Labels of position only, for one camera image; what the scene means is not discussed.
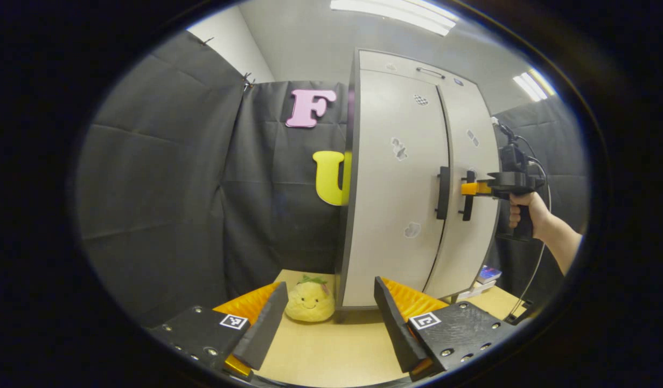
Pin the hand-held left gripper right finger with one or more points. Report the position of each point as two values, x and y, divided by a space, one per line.
396 328

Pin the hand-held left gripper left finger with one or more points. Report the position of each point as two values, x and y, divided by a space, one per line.
266 328

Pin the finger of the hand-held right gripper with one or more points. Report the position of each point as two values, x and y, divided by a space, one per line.
470 188

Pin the grey cabinet door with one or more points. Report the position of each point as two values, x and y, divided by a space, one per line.
471 242
390 205

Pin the grey double-door shoe cabinet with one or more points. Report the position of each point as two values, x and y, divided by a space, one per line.
348 215

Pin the grey cabinet top drawer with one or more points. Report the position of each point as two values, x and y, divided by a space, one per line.
401 63

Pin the yellow plush toy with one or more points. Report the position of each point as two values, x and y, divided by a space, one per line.
309 302

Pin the white book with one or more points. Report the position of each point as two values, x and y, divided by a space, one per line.
474 291

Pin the blue book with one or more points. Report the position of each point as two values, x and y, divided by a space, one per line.
488 274

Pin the small ceiling light panel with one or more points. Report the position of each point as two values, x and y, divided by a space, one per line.
533 85

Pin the black backdrop cloth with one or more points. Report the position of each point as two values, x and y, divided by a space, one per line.
164 178

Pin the long ceiling light panel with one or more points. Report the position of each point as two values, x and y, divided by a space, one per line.
396 13

